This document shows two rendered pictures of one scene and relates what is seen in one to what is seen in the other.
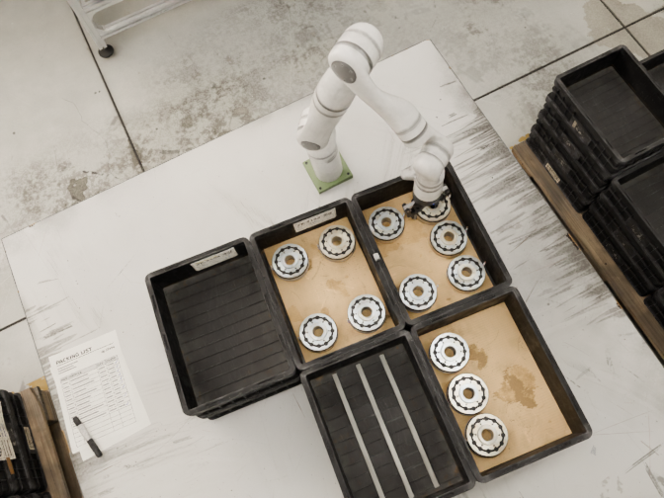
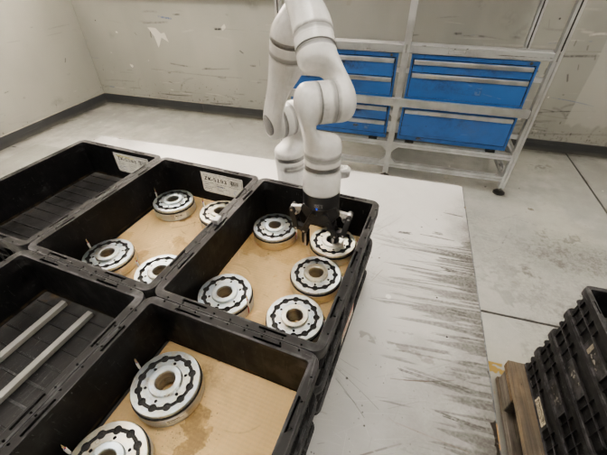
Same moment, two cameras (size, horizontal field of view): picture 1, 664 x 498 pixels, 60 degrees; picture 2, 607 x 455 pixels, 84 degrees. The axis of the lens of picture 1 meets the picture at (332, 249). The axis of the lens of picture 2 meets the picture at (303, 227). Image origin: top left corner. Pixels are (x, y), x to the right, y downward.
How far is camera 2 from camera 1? 117 cm
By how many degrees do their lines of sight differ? 35
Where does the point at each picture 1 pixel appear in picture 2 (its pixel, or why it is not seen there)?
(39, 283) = not seen: hidden behind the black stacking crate
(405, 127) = (299, 22)
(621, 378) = not seen: outside the picture
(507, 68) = (543, 311)
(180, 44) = not seen: hidden behind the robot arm
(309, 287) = (162, 230)
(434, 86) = (438, 209)
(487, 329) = (247, 410)
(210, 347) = (51, 216)
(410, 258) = (263, 271)
